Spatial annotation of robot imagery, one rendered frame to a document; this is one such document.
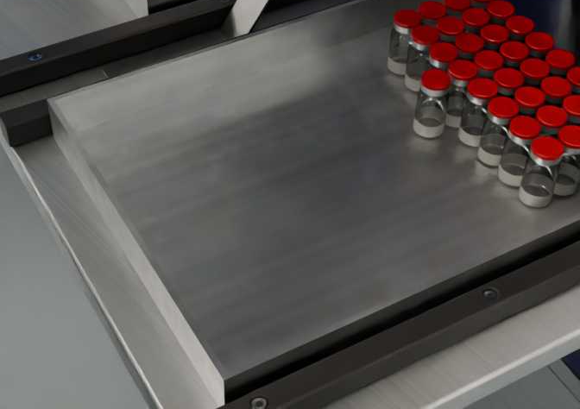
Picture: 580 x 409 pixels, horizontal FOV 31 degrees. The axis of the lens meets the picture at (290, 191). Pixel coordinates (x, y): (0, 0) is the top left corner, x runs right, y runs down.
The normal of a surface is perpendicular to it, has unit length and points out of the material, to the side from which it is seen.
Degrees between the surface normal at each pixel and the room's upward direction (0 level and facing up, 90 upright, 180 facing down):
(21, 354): 0
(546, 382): 90
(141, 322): 0
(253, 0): 55
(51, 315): 0
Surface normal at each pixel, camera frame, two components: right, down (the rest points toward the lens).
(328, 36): 0.50, 0.62
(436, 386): 0.02, -0.71
